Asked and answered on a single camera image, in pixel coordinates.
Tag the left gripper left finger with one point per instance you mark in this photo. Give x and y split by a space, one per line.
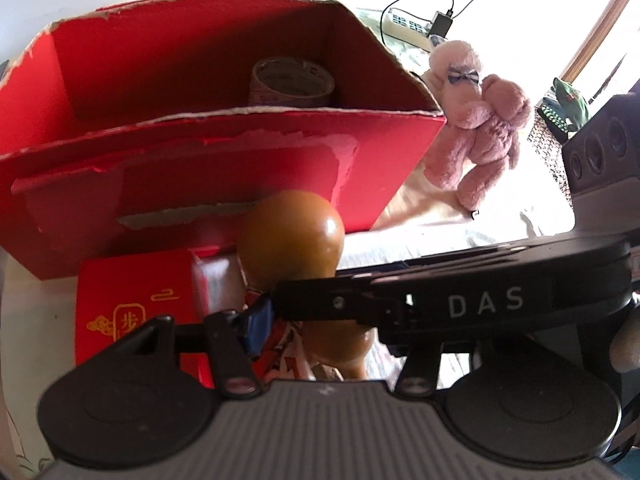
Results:
155 347

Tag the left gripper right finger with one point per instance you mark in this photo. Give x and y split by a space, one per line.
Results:
424 368

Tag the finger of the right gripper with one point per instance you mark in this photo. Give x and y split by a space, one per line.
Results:
524 286

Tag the brown wooden gourd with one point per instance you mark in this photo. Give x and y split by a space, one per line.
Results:
299 235

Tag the patterned brown blanket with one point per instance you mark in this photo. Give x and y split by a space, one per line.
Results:
546 171

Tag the small red gift box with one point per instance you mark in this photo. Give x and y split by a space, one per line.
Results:
119 294

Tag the pink plush bunny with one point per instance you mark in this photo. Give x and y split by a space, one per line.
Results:
480 141

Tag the black power adapter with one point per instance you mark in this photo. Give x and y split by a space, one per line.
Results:
441 24

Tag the white power strip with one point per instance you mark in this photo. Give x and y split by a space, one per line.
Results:
400 25

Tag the large red cardboard box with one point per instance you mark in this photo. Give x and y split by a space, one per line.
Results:
128 129

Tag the roll of packing tape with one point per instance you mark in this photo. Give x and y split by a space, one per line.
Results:
290 82

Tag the wooden door frame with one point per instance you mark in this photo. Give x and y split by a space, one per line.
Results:
594 40

